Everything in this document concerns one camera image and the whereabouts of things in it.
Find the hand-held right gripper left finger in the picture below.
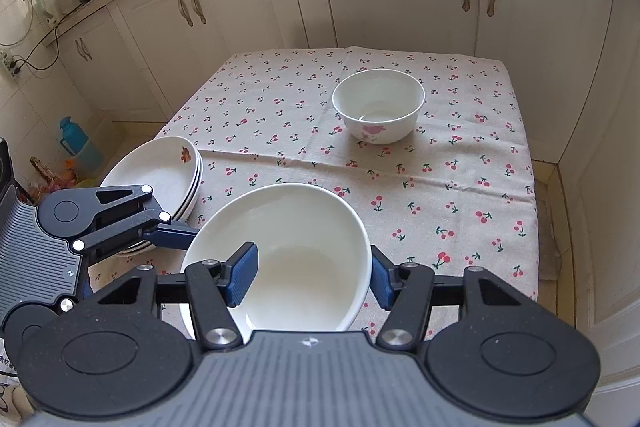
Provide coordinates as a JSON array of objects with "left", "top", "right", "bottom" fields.
[{"left": 95, "top": 242, "right": 259, "bottom": 352}]

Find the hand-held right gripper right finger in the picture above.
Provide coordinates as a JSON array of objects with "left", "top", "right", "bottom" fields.
[{"left": 370, "top": 245, "right": 525, "bottom": 352}]

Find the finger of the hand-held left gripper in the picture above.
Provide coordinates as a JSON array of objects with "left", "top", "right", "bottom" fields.
[{"left": 71, "top": 183, "right": 202, "bottom": 255}]

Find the white bowl faint floral print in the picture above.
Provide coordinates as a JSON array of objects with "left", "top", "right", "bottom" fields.
[{"left": 179, "top": 183, "right": 374, "bottom": 339}]

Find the white plate with rim print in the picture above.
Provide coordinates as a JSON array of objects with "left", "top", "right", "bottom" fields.
[{"left": 100, "top": 136, "right": 201, "bottom": 221}]

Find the wicker basket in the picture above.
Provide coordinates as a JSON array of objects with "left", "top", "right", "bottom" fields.
[{"left": 29, "top": 156, "right": 81, "bottom": 204}]

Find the cherry-print tablecloth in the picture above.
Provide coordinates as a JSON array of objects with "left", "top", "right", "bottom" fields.
[{"left": 87, "top": 47, "right": 540, "bottom": 344}]

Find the blue thermos jug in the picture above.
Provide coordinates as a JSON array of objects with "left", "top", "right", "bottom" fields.
[{"left": 59, "top": 117, "right": 104, "bottom": 173}]

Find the white bowl pink floral print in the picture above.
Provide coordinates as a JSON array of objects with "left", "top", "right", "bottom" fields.
[{"left": 332, "top": 68, "right": 426, "bottom": 145}]

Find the white power strip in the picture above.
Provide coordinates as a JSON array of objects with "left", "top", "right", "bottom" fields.
[{"left": 0, "top": 49, "right": 24, "bottom": 80}]

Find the black power cable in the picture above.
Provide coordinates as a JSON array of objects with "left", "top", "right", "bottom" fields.
[{"left": 10, "top": 0, "right": 77, "bottom": 74}]

